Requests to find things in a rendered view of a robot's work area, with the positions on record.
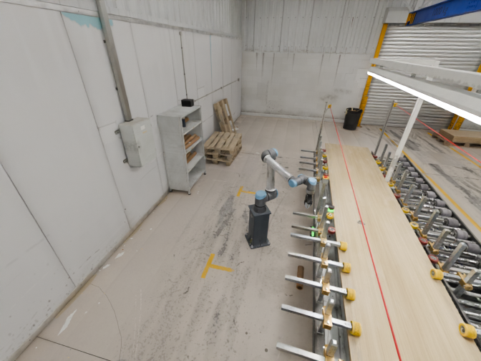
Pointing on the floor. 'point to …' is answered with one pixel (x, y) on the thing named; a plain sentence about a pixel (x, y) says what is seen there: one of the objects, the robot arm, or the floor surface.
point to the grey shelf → (173, 137)
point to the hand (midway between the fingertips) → (306, 208)
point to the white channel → (416, 66)
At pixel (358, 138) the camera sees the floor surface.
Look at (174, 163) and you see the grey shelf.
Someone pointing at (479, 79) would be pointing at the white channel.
